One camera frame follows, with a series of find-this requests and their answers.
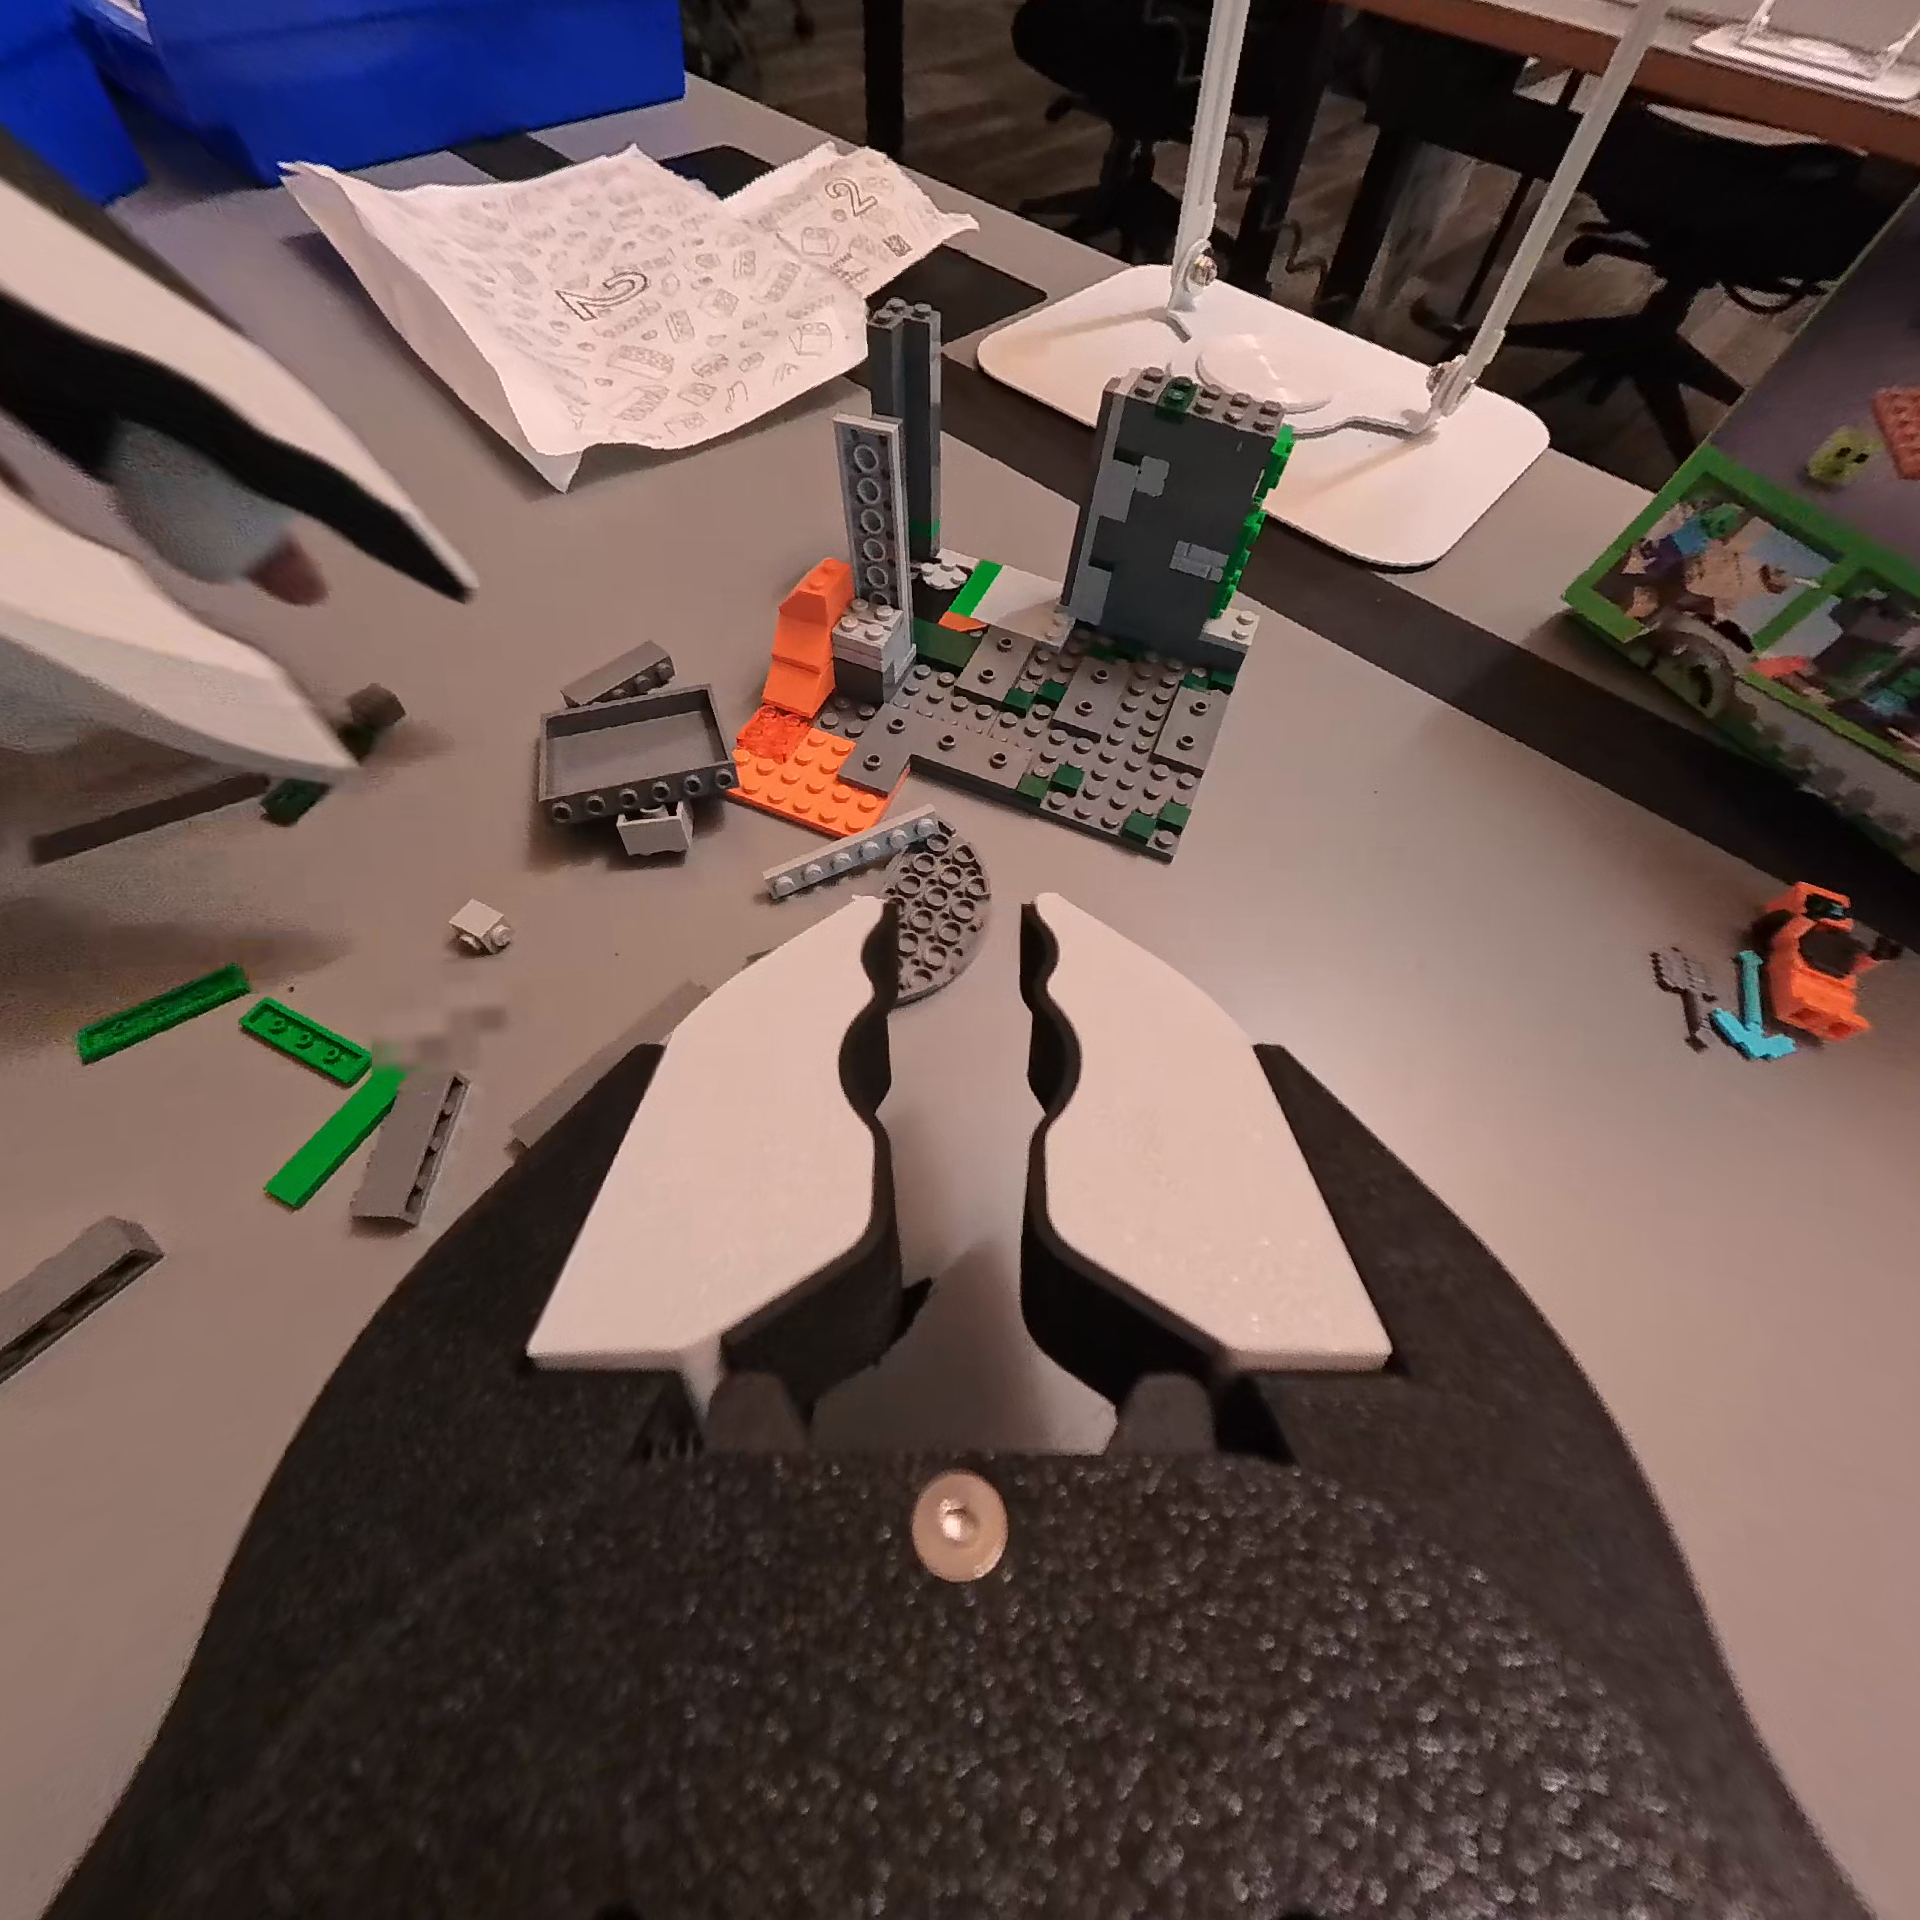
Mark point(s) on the small orange lego piece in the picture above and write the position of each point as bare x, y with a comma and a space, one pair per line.
1823, 961

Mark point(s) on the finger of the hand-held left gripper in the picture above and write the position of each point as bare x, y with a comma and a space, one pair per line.
91, 286
91, 645

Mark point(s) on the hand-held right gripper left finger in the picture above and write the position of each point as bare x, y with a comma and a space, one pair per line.
706, 1201

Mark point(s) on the white printed paper bag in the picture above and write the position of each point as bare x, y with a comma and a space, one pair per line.
855, 227
539, 301

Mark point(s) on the orange lego slope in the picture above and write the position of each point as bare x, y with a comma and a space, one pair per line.
812, 635

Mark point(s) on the lego set box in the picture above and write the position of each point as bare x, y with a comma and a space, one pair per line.
1772, 601

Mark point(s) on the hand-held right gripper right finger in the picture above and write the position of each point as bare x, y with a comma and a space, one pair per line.
1217, 1201

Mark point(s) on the small grey lego cube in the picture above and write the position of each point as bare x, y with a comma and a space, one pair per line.
479, 928

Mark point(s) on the thin light grey lego plate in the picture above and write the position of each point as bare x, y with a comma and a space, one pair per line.
851, 863

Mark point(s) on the dark green holed lego plate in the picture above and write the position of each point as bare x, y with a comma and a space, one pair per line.
295, 802

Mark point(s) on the dark grey half-round lego plate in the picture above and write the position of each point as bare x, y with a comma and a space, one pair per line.
947, 914

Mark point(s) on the dark grey lego window frame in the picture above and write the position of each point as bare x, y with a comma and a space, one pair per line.
636, 758

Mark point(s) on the orange lego plate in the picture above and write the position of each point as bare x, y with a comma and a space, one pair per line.
806, 776

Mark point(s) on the grey lego baseplate build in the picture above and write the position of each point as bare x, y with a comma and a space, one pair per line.
1052, 736
1177, 527

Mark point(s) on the bright green long lego bar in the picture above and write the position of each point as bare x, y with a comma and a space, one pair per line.
331, 1141

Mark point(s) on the light blue lego piece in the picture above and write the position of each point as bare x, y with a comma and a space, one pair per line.
1750, 1021

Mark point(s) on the dark blue-grey lego bar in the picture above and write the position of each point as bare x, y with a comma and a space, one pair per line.
903, 405

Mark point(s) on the small light grey lego piece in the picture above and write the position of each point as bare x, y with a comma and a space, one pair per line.
655, 834

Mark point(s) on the blue storage bin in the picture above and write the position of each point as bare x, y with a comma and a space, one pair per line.
391, 77
60, 93

